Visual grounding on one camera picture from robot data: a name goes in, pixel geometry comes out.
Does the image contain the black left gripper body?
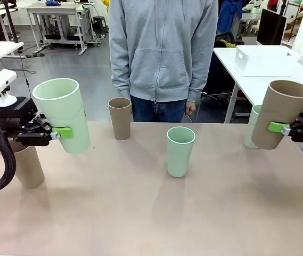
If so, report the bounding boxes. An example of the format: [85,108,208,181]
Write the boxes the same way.
[0,97,51,139]

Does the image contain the tall brown cup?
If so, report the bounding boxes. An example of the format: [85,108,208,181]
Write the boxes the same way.
[108,97,133,141]
[12,145,46,189]
[251,80,303,150]

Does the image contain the tall pale green cup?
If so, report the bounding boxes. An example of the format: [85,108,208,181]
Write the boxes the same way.
[243,105,264,149]
[166,126,196,178]
[32,78,92,155]

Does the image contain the white plastic basket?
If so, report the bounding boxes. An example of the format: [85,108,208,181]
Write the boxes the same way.
[233,45,301,78]

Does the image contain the grey-sleeved right forearm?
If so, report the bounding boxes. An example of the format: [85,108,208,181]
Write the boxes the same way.
[109,37,131,93]

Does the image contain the grey-sleeved left forearm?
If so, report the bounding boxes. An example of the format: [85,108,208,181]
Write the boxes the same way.
[187,37,218,103]

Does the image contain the person's left hand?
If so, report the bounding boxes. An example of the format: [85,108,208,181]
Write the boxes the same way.
[185,102,197,116]

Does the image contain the blue jeans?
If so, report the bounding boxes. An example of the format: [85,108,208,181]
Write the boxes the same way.
[131,94,189,123]

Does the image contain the black stand pole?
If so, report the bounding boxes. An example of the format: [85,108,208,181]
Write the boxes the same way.
[3,0,19,44]

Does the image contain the black monitor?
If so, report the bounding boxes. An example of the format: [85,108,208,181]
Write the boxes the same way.
[256,8,288,46]

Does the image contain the black office chair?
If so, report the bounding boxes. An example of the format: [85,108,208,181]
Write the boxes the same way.
[214,31,238,49]

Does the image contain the blue jacket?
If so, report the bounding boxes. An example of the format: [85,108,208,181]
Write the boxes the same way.
[217,0,242,35]

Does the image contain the person in grey hoodie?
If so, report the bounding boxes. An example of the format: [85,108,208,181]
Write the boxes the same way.
[109,0,219,103]

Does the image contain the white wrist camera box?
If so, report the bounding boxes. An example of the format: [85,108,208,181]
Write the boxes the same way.
[0,68,18,109]

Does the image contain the black floor cable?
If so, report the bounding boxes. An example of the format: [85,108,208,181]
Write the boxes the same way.
[18,49,37,86]

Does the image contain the white frame workbench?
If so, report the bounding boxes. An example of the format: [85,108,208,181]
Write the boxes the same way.
[25,2,96,57]

